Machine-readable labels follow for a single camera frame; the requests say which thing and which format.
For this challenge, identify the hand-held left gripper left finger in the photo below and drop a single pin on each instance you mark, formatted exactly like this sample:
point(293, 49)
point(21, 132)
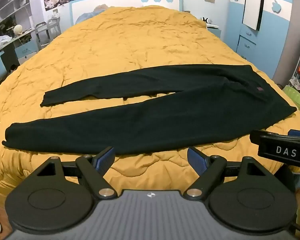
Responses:
point(105, 158)

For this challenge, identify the blue pillow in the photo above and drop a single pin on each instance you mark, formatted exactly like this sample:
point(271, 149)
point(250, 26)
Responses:
point(90, 13)

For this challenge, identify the blue and white headboard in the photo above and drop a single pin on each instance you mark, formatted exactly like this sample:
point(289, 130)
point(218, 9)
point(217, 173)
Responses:
point(125, 1)

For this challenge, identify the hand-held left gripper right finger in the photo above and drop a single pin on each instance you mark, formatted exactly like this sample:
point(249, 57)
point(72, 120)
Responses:
point(196, 158)

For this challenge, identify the blue wardrobe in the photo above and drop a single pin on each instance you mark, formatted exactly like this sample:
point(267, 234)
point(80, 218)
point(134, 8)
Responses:
point(265, 30)

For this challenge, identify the green plastic basket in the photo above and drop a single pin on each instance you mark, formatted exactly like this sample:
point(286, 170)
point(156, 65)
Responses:
point(293, 97)

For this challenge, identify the yellow quilt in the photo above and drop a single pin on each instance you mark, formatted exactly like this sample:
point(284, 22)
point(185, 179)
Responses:
point(130, 40)

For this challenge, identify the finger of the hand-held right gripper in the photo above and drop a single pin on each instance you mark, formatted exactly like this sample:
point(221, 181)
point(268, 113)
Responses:
point(298, 133)
point(270, 138)

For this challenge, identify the white plastic bag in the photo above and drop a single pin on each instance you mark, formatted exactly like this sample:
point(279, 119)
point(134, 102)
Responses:
point(3, 40)

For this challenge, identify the blue and white desk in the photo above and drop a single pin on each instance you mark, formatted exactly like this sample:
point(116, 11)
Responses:
point(17, 47)

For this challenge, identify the grey chair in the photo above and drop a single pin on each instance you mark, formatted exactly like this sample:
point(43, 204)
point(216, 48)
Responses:
point(53, 26)
point(42, 33)

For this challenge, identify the blue nightstand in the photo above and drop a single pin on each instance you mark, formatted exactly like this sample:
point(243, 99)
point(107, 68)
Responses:
point(215, 31)

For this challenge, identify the black and white headphones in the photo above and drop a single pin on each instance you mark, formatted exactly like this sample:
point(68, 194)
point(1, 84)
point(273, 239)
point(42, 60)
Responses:
point(206, 20)

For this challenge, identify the black pants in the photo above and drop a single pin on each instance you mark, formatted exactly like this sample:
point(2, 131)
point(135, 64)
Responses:
point(165, 110)

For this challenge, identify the black framed mirror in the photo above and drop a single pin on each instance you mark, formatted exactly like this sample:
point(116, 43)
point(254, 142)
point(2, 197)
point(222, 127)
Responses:
point(253, 3)

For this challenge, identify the pale round ornament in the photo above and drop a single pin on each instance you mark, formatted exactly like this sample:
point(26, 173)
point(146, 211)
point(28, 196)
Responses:
point(18, 29)

